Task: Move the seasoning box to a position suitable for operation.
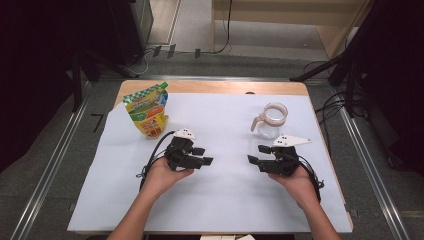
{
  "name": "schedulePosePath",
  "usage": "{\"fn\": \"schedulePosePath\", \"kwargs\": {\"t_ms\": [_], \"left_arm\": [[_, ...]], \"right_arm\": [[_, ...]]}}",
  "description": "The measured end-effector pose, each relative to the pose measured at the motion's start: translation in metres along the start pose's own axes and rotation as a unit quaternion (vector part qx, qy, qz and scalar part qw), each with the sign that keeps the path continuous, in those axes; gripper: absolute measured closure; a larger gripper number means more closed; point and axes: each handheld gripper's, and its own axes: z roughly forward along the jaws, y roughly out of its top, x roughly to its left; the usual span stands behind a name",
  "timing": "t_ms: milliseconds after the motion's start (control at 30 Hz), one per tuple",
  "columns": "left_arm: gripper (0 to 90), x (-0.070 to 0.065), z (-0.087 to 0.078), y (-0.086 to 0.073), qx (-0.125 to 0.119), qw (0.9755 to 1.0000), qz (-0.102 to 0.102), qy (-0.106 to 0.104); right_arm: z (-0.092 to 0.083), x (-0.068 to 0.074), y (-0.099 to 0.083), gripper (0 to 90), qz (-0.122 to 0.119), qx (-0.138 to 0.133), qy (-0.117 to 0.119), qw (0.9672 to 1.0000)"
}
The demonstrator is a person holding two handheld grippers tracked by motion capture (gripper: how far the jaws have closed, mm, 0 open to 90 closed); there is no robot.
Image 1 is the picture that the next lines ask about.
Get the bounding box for person's left hand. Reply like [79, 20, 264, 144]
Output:
[141, 156, 195, 202]

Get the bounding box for white floor cable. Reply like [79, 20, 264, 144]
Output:
[128, 46, 158, 76]

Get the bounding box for glass jug with beige handle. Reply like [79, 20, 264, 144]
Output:
[250, 102, 289, 140]

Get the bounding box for black stand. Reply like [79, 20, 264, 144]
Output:
[66, 46, 138, 113]
[289, 0, 424, 118]

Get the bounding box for light wooden shelf unit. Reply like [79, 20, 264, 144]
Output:
[210, 0, 374, 60]

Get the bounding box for yellow green refill pouch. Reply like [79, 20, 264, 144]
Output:
[122, 81, 170, 139]

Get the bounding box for black hanging cable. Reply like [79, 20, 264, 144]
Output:
[213, 0, 234, 55]

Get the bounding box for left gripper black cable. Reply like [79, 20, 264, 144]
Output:
[135, 130, 177, 193]

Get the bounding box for black cabinet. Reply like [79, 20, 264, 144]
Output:
[108, 0, 155, 66]

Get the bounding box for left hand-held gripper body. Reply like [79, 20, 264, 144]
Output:
[164, 127, 205, 172]

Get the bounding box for metal floor rail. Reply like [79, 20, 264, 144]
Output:
[334, 87, 412, 240]
[9, 98, 90, 240]
[99, 74, 334, 83]

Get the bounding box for dark curtain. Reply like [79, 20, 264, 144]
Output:
[353, 0, 424, 176]
[0, 0, 113, 173]

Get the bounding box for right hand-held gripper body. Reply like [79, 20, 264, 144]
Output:
[257, 134, 313, 178]

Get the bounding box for person's right hand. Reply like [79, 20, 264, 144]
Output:
[268, 165, 321, 210]

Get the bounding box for black floor cables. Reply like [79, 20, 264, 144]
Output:
[302, 59, 369, 153]

